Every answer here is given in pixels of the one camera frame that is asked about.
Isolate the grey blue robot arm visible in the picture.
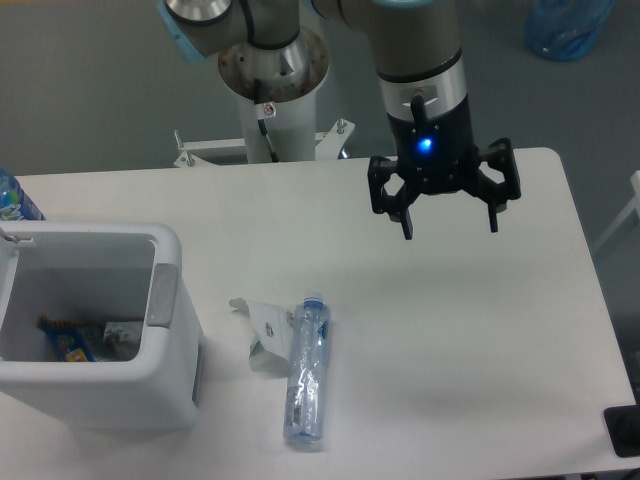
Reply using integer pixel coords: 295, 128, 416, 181
157, 1, 521, 238

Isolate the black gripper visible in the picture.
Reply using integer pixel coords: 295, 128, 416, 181
367, 94, 523, 241

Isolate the blue snack wrapper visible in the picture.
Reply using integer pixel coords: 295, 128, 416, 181
38, 316, 97, 363

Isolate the blue plastic bag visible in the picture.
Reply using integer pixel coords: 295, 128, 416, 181
523, 0, 616, 61

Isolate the white pedestal foot bracket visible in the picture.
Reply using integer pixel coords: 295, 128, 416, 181
173, 118, 356, 168

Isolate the white trash can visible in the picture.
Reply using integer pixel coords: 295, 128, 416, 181
1, 221, 205, 430

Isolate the white frame at right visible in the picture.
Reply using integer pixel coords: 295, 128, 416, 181
592, 170, 639, 260

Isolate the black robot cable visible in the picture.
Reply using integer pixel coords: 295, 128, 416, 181
252, 77, 280, 164

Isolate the blue labelled bottle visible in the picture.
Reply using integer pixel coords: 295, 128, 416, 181
1, 169, 46, 221

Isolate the black device at edge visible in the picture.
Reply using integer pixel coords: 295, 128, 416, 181
604, 405, 639, 458

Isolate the silver foil wrapper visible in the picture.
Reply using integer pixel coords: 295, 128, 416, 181
103, 320, 143, 343

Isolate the clear plastic bottle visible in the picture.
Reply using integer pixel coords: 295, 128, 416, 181
283, 293, 331, 444

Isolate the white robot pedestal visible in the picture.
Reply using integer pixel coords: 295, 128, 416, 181
218, 27, 329, 164

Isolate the white paper wrapper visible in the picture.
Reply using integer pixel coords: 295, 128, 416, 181
229, 298, 294, 378

